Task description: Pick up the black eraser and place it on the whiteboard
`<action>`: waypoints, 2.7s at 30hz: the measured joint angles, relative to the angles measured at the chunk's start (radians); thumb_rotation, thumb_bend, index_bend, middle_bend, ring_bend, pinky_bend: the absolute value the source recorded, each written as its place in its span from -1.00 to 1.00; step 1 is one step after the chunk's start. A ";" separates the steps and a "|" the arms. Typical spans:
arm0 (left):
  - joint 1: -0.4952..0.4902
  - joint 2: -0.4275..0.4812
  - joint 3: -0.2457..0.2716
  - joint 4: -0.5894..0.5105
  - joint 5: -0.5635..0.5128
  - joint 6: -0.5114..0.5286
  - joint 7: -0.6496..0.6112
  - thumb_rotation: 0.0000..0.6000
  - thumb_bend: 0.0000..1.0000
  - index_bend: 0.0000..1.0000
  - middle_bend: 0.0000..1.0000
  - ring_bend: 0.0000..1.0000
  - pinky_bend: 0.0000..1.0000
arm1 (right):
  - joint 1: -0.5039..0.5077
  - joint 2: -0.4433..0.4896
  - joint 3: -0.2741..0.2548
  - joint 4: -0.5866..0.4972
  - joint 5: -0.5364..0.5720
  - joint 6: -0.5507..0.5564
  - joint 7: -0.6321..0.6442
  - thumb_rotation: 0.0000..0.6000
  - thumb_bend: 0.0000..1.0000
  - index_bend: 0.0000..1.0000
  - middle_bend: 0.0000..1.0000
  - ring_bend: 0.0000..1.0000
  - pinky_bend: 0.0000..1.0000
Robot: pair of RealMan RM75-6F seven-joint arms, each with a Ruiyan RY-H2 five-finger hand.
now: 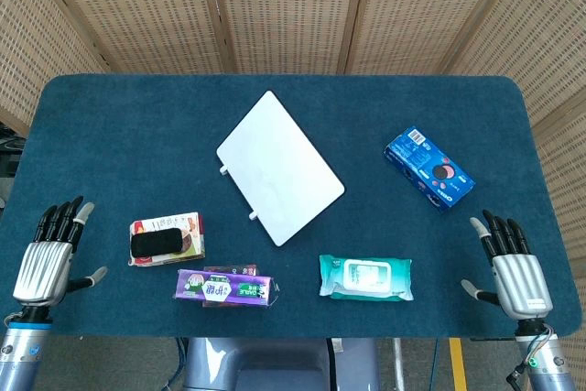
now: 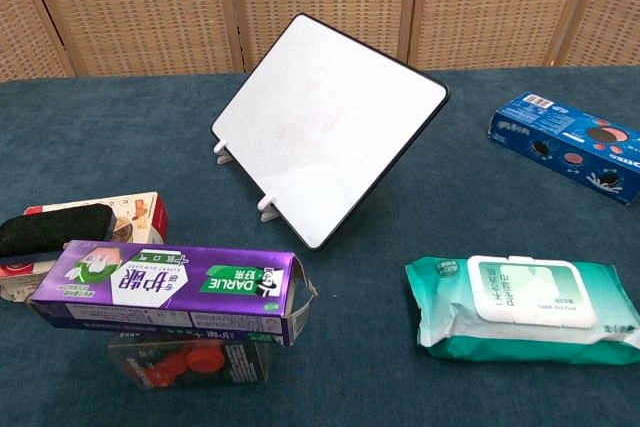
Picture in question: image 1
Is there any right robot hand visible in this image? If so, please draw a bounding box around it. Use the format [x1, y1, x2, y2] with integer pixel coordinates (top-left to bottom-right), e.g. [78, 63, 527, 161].
[461, 210, 554, 320]

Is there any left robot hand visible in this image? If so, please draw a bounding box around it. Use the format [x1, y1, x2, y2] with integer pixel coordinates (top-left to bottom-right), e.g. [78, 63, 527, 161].
[12, 195, 109, 309]

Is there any small black object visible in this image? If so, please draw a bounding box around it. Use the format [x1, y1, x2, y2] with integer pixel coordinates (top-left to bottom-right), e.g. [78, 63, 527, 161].
[130, 227, 185, 258]

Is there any red and white snack box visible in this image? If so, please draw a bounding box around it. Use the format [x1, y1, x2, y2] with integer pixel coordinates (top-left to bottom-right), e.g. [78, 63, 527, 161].
[128, 212, 206, 267]

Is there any purple Darlie toothpaste box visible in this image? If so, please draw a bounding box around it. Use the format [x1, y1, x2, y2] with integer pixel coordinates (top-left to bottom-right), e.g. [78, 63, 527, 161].
[173, 269, 281, 308]

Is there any blue Oreo cookie box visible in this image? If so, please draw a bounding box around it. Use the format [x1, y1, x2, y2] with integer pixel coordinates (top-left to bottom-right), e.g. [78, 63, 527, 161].
[383, 125, 476, 214]

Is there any blue felt table mat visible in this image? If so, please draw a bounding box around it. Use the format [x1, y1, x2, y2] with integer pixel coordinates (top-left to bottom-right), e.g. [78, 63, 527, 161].
[0, 73, 583, 340]

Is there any green wet wipes pack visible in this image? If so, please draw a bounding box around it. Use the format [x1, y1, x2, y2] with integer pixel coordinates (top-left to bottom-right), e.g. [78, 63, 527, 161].
[318, 254, 415, 302]

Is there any grey-blue robot torso base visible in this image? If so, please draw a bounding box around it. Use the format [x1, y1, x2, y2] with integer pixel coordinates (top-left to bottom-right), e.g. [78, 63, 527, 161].
[182, 337, 381, 391]

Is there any white magnetic whiteboard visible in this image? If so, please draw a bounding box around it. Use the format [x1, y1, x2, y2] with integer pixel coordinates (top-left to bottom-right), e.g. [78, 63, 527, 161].
[215, 90, 346, 248]

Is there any woven bamboo folding screen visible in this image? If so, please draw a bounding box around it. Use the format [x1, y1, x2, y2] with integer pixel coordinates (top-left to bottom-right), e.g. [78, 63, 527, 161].
[0, 0, 586, 391]

